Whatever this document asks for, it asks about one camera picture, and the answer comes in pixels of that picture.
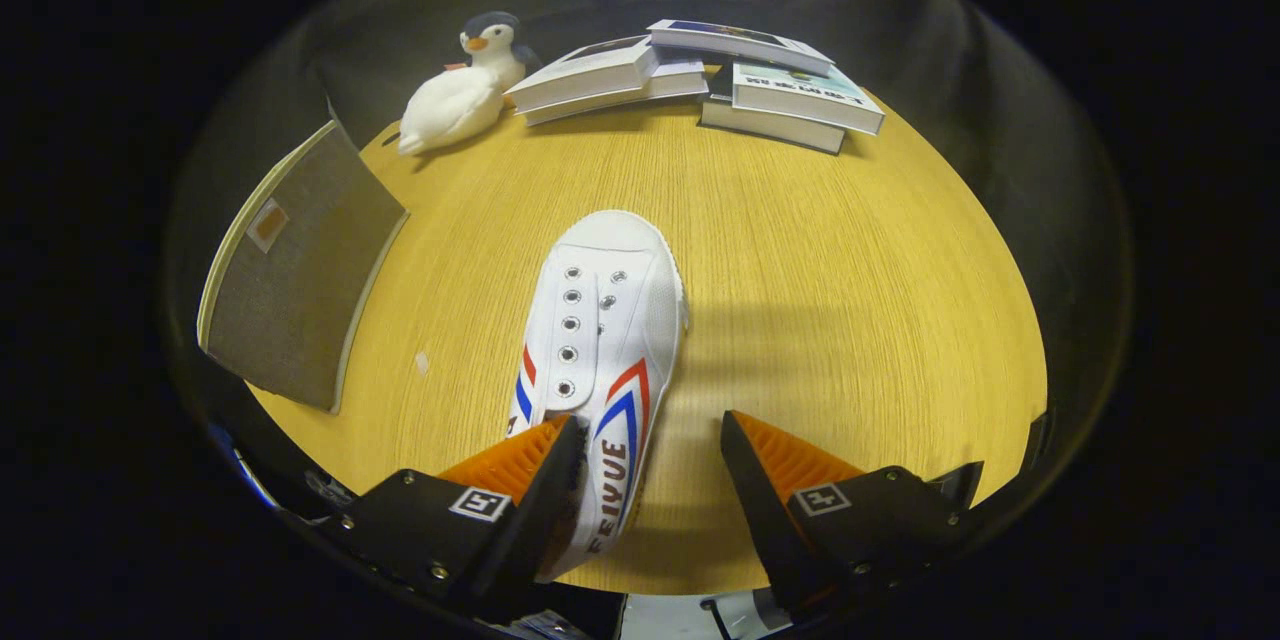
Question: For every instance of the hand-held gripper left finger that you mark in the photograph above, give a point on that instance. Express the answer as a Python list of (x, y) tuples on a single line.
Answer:
[(550, 510)]

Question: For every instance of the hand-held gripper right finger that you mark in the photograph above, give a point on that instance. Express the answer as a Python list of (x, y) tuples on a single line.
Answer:
[(765, 510)]

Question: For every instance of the white striped canvas shoe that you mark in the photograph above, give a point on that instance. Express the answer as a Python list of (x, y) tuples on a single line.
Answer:
[(610, 320)]

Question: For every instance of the grey fabric storage box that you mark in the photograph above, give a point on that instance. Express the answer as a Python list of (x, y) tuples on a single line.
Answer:
[(300, 270)]

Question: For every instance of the dark book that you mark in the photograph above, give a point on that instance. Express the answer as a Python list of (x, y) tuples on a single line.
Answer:
[(770, 125)]

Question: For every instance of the white plush toy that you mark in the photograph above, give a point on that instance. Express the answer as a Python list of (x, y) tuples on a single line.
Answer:
[(450, 105)]

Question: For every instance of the white teal cover book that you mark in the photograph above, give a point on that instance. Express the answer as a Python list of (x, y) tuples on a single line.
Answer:
[(800, 90)]

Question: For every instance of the thick white book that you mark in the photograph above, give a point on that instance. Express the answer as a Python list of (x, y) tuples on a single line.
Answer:
[(680, 80)]

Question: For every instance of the blue picture cover book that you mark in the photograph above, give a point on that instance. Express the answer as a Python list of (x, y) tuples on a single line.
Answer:
[(740, 42)]

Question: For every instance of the penguin plush toy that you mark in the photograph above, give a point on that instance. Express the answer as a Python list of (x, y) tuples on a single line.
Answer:
[(495, 40)]

